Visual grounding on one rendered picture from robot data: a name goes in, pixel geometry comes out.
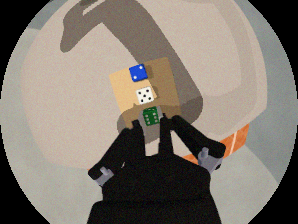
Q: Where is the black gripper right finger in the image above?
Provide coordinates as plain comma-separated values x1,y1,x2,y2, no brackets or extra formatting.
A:
156,106,226,182

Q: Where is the green die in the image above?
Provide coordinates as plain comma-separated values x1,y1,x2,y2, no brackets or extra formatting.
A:
143,107,160,126

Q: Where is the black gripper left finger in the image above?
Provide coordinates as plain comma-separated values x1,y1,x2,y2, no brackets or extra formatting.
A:
88,110,146,188

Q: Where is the blue die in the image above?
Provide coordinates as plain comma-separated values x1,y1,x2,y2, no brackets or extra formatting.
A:
129,63,148,82

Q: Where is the tan square mat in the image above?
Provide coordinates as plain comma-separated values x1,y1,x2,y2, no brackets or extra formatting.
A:
109,57,181,128

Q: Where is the white die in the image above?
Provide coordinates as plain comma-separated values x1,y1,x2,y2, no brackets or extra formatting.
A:
136,86,154,105

